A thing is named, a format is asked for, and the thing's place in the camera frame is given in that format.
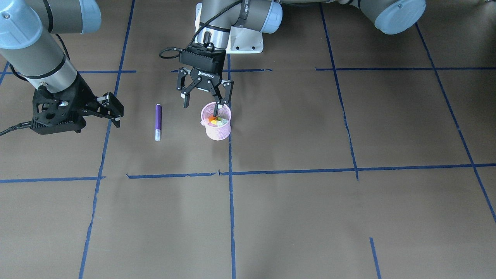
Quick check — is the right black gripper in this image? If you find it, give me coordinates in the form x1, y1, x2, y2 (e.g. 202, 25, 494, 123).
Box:
62, 74, 124, 128

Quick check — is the white pillar with base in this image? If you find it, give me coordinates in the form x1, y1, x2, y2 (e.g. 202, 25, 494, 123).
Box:
192, 0, 273, 53

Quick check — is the green highlighter pen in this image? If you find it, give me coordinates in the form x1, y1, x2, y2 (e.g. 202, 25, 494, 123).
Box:
216, 117, 228, 125

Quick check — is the pink mesh pen holder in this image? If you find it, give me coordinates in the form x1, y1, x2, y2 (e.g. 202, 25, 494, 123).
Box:
200, 102, 232, 141

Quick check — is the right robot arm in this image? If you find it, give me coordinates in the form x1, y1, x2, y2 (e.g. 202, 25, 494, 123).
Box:
0, 0, 124, 134

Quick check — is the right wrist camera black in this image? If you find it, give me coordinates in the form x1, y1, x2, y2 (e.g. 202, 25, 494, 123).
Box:
30, 85, 86, 135

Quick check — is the yellow highlighter pen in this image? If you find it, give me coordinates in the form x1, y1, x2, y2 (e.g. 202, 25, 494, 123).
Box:
210, 120, 224, 127

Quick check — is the camera cable black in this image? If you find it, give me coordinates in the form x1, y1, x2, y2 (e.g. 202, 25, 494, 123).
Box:
160, 0, 245, 60
0, 121, 32, 136

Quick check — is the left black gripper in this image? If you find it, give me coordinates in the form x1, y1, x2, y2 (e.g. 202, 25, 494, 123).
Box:
176, 43, 234, 116

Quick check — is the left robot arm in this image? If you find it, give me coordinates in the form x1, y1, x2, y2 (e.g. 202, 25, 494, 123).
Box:
170, 0, 427, 115

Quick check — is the purple highlighter pen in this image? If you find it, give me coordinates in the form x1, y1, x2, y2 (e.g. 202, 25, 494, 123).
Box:
155, 103, 162, 141

